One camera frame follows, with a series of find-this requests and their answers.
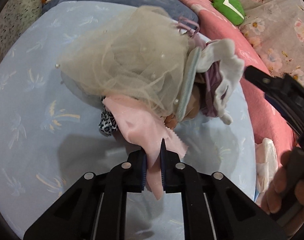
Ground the leopard print scrunchie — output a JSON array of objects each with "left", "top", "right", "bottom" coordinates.
[{"left": 98, "top": 109, "right": 118, "bottom": 137}]

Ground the person's right hand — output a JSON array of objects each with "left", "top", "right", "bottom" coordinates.
[{"left": 260, "top": 150, "right": 304, "bottom": 238}]

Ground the grey floral bedsheet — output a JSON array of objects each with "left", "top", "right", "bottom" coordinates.
[{"left": 239, "top": 0, "right": 304, "bottom": 86}]

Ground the green plush with swoosh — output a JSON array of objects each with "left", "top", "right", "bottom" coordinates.
[{"left": 212, "top": 0, "right": 245, "bottom": 25}]

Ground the beige tulle with pearls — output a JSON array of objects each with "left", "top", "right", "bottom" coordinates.
[{"left": 58, "top": 5, "right": 189, "bottom": 116}]

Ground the purple face mask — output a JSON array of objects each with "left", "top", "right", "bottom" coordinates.
[{"left": 176, "top": 16, "right": 222, "bottom": 117}]

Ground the white cloth rag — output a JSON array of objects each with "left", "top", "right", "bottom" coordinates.
[{"left": 195, "top": 38, "right": 245, "bottom": 125}]

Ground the pink fabric scrap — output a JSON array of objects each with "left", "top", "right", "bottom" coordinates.
[{"left": 103, "top": 94, "right": 188, "bottom": 200}]

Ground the light blue palm-print pillow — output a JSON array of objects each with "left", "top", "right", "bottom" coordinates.
[{"left": 0, "top": 1, "right": 256, "bottom": 237}]

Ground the pink towel blanket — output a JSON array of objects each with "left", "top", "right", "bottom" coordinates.
[{"left": 168, "top": 0, "right": 296, "bottom": 165}]

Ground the white trash bag bin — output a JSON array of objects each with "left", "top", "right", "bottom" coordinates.
[{"left": 255, "top": 138, "right": 278, "bottom": 206}]

